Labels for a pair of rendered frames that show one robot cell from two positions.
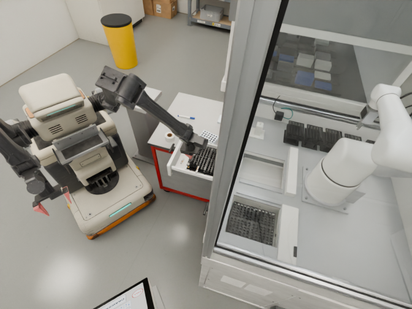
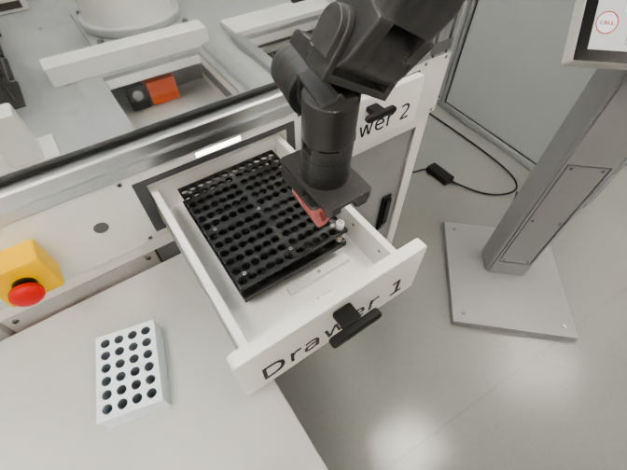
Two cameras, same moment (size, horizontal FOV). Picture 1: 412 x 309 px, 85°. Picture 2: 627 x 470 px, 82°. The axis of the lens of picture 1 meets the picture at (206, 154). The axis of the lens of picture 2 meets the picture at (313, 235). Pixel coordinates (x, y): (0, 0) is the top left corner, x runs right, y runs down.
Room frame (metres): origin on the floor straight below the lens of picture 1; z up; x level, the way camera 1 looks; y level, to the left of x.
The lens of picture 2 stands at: (1.03, 0.30, 1.32)
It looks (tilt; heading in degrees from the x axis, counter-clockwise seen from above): 52 degrees down; 223
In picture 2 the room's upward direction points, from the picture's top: straight up
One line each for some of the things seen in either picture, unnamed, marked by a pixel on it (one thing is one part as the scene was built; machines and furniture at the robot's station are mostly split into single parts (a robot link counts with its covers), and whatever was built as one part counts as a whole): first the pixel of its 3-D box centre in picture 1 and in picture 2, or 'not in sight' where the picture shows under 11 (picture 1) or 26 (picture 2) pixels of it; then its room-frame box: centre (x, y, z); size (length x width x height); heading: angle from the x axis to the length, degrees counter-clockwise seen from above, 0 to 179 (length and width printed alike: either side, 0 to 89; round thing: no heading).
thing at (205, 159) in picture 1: (208, 161); (260, 221); (0.81, -0.02, 0.87); 0.22 x 0.18 x 0.06; 77
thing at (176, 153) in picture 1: (178, 152); (335, 314); (0.86, 0.18, 0.87); 0.29 x 0.02 x 0.11; 167
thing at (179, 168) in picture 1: (209, 162); (258, 219); (0.81, -0.03, 0.86); 0.40 x 0.26 x 0.06; 77
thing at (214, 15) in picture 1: (211, 13); not in sight; (4.92, 0.11, 0.22); 0.40 x 0.30 x 0.17; 73
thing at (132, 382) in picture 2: (208, 138); (132, 371); (1.09, -0.01, 0.78); 0.12 x 0.08 x 0.04; 63
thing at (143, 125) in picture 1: (146, 127); not in sight; (1.52, 0.61, 0.38); 0.30 x 0.30 x 0.76; 73
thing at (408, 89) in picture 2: not in sight; (366, 118); (0.48, -0.06, 0.87); 0.29 x 0.02 x 0.11; 167
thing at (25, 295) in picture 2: not in sight; (26, 292); (1.12, -0.16, 0.88); 0.04 x 0.03 x 0.04; 167
